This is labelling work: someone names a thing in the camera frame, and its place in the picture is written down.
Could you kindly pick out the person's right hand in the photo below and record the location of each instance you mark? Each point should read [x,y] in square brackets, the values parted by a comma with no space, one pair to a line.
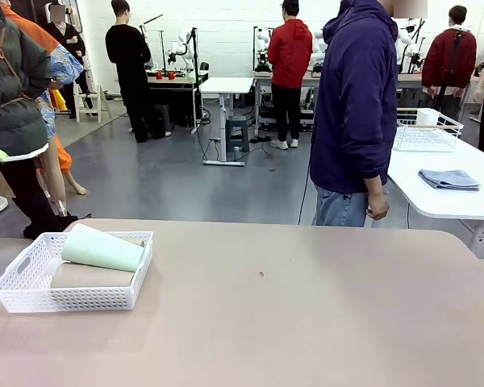
[378,206]

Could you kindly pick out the blue cleaning cloth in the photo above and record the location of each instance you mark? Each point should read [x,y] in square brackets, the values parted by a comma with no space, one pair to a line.
[449,179]

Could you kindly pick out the mint green cup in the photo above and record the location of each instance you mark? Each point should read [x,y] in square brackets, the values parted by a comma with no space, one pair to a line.
[101,250]

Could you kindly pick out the white perforated plastic basket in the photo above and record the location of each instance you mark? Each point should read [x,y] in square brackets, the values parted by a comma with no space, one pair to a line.
[24,298]

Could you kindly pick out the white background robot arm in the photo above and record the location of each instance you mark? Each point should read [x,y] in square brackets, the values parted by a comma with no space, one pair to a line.
[184,38]
[262,36]
[405,38]

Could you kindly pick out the person's right forearm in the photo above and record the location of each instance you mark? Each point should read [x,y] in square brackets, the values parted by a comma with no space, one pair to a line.
[373,165]

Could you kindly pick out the white side table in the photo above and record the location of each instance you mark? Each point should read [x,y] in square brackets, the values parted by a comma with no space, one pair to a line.
[447,201]

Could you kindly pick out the white cup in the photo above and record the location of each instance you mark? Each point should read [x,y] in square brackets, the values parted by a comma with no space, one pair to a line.
[428,117]

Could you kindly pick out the person in purple hoodie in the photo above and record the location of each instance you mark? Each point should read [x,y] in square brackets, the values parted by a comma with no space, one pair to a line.
[351,101]

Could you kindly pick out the black floor power strip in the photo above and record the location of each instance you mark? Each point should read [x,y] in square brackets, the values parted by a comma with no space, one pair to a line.
[260,140]

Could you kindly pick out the black tripod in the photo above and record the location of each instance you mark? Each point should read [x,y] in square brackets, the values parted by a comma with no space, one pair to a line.
[451,68]

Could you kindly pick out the grey plastic stool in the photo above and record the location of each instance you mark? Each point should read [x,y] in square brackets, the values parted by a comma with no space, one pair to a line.
[237,129]

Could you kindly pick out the person in dark red jacket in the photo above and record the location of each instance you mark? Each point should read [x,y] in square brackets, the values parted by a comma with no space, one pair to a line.
[447,52]

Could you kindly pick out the brown top background desk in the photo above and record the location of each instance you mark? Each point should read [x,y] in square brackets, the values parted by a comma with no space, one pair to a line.
[262,74]

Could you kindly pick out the person in red hoodie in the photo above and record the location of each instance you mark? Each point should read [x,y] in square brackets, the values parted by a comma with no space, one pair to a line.
[290,52]

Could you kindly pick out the white standing desk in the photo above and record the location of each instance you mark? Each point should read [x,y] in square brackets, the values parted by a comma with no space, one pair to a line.
[226,84]

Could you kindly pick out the dark background robot desk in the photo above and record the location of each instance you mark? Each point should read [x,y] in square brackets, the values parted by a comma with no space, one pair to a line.
[181,82]

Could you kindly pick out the person in black clothes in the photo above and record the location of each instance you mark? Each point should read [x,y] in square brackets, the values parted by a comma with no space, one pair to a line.
[129,60]

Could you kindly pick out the white wooden step stool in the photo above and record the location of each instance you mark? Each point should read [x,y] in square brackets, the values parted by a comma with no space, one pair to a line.
[89,109]

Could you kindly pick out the person in orange blue clothes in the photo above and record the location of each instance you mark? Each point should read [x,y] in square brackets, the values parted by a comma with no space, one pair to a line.
[66,64]

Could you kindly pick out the person in black holding phone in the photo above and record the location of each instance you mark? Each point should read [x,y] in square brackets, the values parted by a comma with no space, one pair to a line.
[68,40]

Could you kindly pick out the white clipboard with green pad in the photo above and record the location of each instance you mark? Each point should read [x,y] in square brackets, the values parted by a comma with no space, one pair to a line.
[8,155]

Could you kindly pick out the person in grey-green jacket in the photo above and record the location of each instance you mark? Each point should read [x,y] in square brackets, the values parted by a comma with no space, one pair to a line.
[16,101]

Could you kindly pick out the black camera stand pole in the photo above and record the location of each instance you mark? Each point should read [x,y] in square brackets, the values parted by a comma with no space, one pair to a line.
[194,48]

